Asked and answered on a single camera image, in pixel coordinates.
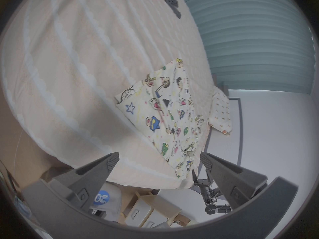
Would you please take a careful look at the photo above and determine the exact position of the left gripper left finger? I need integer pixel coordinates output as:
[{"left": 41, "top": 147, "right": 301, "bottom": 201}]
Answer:
[{"left": 67, "top": 152, "right": 120, "bottom": 210}]

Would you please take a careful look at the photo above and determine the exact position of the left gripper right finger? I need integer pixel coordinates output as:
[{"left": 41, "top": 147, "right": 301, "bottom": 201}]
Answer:
[{"left": 200, "top": 152, "right": 268, "bottom": 208}]

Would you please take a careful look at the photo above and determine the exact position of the white printed pyjama top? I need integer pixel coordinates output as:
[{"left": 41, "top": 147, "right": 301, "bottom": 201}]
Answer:
[{"left": 115, "top": 58, "right": 205, "bottom": 180}]

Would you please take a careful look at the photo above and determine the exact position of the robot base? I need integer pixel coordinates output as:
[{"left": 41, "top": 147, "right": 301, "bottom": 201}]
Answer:
[{"left": 88, "top": 183, "right": 123, "bottom": 221}]

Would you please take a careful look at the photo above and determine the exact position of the bed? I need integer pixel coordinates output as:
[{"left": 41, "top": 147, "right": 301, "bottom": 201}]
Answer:
[{"left": 0, "top": 0, "right": 243, "bottom": 190}]

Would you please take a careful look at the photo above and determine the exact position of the small wooden drawer cabinet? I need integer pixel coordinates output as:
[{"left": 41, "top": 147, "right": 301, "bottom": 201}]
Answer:
[{"left": 117, "top": 190, "right": 182, "bottom": 230}]

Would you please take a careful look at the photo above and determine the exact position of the white printed pillow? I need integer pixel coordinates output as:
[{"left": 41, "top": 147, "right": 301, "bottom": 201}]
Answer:
[{"left": 208, "top": 86, "right": 233, "bottom": 136}]

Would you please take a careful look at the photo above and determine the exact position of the blue-green curtain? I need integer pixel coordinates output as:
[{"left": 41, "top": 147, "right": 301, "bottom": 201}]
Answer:
[{"left": 178, "top": 0, "right": 314, "bottom": 94}]

